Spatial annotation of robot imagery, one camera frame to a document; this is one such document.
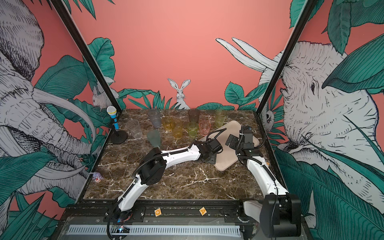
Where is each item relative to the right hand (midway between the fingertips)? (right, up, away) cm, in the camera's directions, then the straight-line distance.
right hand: (233, 137), depth 86 cm
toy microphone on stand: (-77, -1, +18) cm, 79 cm away
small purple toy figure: (-78, -22, -3) cm, 82 cm away
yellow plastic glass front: (-37, +7, +25) cm, 45 cm away
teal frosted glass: (-51, -1, +15) cm, 54 cm away
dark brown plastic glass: (-24, +15, +34) cm, 44 cm away
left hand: (-12, -13, +5) cm, 19 cm away
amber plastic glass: (-43, +9, +24) cm, 50 cm away
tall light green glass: (-4, +13, +28) cm, 31 cm away
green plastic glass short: (-25, +5, +21) cm, 33 cm away
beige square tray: (-2, -13, +8) cm, 16 cm away
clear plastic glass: (-68, +6, +23) cm, 72 cm away
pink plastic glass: (-16, +7, +22) cm, 28 cm away
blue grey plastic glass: (-53, +13, +26) cm, 60 cm away
